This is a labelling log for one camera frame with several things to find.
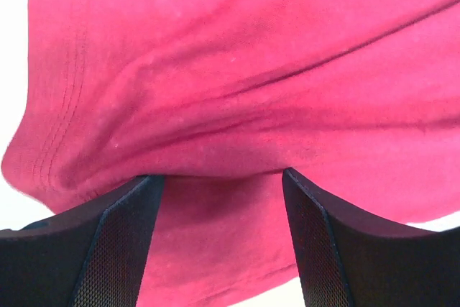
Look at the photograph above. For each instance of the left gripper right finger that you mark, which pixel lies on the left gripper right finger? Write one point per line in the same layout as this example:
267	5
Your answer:
347	256

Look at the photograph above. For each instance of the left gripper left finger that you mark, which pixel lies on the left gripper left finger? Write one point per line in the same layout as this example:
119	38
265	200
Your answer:
91	255

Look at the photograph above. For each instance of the red t-shirt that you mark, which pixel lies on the red t-shirt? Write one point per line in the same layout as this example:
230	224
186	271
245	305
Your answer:
220	96

